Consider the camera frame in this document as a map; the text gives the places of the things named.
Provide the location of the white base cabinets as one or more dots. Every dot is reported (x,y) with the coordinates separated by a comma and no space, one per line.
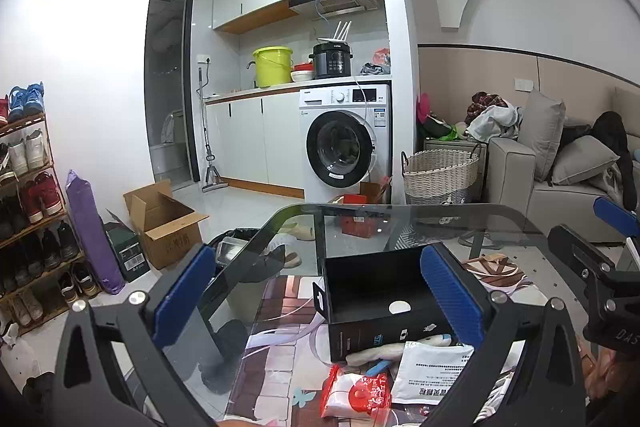
(250,142)

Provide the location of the red and white tissue packet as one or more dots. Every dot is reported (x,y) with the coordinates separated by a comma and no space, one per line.
(350,394)

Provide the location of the stack of red white bowls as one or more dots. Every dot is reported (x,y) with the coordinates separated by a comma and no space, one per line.
(302,73)

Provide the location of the red box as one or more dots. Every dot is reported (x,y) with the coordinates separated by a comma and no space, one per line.
(357,219)

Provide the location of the dark green box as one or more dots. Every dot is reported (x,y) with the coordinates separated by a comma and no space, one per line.
(127,252)

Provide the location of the black cardboard box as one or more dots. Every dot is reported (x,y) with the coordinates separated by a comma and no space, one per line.
(370,292)

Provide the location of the open brown cardboard box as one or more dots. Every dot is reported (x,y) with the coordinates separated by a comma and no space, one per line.
(165,237)

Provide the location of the grey sofa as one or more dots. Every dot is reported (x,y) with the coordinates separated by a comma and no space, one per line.
(510,172)

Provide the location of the yellow-green plastic bucket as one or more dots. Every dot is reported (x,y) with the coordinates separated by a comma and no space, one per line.
(272,69)

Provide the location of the red plastic bag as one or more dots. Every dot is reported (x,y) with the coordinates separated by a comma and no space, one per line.
(381,56)

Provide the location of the white sock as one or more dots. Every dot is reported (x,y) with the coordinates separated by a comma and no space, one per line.
(380,352)

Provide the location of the grey square pillow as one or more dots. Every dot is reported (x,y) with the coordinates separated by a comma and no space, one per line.
(542,127)
(582,162)

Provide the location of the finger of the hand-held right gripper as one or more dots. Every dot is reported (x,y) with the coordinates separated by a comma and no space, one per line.
(615,213)
(575,257)

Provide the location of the mop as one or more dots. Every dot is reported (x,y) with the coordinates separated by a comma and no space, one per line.
(212,179)

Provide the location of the white router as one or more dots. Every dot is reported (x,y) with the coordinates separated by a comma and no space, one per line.
(334,39)

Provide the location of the black jacket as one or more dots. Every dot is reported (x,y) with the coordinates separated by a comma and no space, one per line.
(612,132)

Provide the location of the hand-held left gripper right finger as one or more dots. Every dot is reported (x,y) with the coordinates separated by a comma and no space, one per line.
(450,297)

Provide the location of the white washing machine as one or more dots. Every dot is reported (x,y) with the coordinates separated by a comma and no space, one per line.
(345,147)

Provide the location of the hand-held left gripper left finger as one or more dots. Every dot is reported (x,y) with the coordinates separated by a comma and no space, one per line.
(182,292)

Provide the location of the glass door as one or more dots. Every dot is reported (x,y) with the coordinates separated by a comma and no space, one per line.
(167,82)

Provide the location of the black pressure cooker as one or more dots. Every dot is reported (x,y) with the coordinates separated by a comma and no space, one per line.
(331,62)

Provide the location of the white printed packet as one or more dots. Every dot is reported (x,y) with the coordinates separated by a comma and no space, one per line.
(430,372)

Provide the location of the orange plastic packet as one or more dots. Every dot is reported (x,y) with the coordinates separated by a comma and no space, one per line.
(597,372)

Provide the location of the wall switch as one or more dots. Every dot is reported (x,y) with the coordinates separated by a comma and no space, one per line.
(524,84)

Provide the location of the pile of clothes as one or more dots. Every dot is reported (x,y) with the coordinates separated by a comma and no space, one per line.
(492,119)

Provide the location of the black trash bin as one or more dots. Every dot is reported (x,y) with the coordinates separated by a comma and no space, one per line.
(240,238)

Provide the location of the shoe rack with shoes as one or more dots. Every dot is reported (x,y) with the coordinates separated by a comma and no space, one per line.
(42,197)

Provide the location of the wicker laundry basket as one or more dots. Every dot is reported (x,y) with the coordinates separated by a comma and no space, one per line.
(440,177)

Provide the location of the purple rolled mat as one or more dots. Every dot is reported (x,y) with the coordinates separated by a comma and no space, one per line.
(90,227)

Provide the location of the blue cloth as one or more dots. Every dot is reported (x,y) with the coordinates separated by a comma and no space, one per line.
(378,367)

